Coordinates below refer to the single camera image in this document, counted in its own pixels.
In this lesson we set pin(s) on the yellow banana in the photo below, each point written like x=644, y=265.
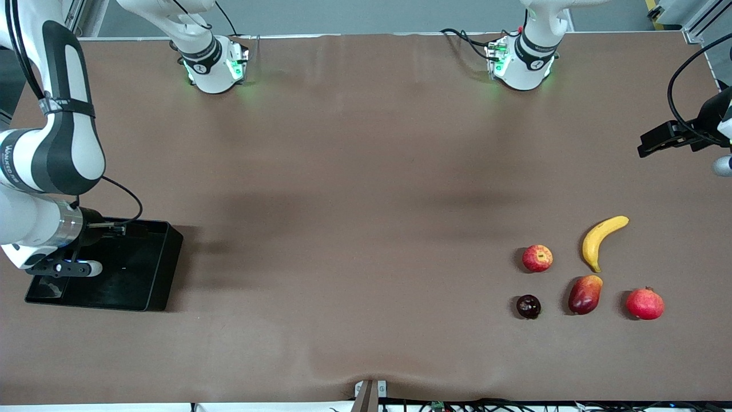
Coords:
x=600, y=234

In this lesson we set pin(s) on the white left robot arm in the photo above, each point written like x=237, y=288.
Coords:
x=523, y=68

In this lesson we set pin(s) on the brown table mat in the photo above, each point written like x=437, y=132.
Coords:
x=366, y=171

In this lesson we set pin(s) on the red yellow apple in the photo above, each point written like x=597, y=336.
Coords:
x=537, y=258

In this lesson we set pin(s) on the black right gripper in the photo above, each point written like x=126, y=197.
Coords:
x=91, y=222

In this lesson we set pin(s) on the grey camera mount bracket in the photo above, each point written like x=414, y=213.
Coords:
x=369, y=395

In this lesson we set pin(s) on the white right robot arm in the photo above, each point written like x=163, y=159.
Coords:
x=23, y=223

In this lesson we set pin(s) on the red orange mango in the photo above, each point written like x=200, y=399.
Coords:
x=584, y=296

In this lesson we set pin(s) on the red pomegranate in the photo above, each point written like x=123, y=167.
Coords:
x=645, y=304

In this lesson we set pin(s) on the black plastic box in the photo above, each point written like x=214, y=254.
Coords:
x=137, y=274

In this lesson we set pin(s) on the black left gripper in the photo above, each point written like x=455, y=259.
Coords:
x=711, y=118

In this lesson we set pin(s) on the small green circuit board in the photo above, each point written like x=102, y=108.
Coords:
x=438, y=405

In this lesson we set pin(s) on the silver aluminium frame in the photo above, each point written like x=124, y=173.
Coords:
x=703, y=20
x=74, y=17

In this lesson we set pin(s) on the dark purple plum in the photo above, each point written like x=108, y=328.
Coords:
x=528, y=307

